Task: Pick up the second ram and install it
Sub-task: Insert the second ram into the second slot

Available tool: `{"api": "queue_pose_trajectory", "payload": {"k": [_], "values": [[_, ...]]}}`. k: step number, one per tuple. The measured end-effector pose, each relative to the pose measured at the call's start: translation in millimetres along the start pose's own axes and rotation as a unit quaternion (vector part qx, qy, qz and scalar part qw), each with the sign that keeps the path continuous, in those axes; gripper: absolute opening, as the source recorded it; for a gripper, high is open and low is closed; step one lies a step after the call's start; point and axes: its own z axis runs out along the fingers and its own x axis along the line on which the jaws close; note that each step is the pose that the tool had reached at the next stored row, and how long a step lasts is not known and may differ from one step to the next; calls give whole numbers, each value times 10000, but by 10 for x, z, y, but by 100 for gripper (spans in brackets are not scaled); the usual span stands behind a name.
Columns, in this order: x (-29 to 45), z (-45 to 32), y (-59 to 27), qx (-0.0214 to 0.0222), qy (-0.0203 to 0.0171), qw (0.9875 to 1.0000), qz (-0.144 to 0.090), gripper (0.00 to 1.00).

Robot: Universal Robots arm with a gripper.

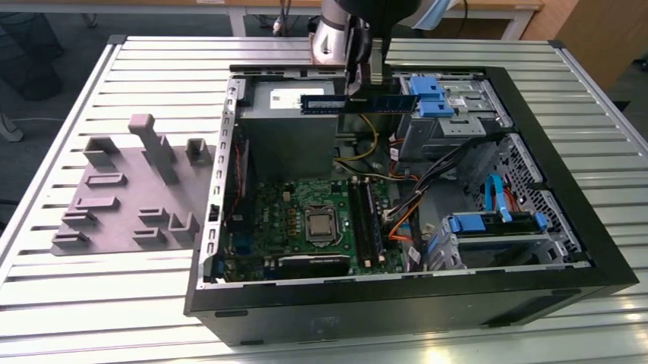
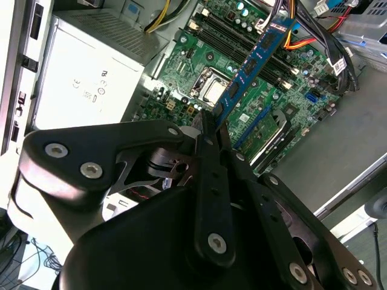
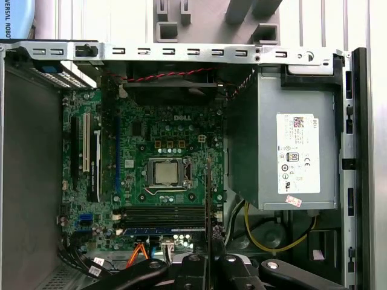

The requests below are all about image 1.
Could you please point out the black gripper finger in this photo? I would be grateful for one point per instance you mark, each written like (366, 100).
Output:
(388, 64)
(357, 60)

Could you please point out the blue RAM stick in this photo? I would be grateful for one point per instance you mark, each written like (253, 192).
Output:
(405, 104)

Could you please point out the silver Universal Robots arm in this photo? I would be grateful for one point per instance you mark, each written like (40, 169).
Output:
(326, 41)

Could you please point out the black RAM slot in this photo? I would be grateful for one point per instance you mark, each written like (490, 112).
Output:
(356, 212)
(369, 216)

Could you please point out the blue plastic drive carrier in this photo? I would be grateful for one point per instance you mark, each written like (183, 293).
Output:
(430, 87)

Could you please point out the grey metal drive cage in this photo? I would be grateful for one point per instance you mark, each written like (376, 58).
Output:
(465, 125)

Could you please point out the grey power supply unit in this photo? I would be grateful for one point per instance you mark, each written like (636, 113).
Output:
(289, 144)

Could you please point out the black table corner cap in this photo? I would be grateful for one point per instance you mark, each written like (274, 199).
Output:
(116, 39)
(557, 43)

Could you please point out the white main power connector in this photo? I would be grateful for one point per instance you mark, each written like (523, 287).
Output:
(388, 216)

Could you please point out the green Dell motherboard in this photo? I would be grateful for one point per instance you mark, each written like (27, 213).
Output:
(275, 201)

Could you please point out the wooden cabinet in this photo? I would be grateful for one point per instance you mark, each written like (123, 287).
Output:
(597, 34)

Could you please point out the silver CPU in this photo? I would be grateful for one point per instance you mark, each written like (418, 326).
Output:
(319, 224)

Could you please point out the hard disk in blue carrier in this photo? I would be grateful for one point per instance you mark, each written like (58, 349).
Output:
(468, 224)

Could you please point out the grey metal disk bay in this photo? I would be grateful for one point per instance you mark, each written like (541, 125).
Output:
(501, 238)

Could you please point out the grey parts rack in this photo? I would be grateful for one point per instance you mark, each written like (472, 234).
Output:
(151, 186)

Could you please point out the blue board connector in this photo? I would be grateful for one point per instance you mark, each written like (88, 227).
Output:
(243, 243)

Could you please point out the black graphics card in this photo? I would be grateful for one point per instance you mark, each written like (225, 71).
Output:
(314, 267)

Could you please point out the black open PC case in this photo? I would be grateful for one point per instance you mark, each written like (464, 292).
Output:
(354, 303)

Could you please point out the white furniture foot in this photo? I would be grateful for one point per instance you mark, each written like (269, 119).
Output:
(12, 132)

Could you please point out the wooden desk white frame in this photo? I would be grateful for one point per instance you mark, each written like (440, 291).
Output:
(507, 5)

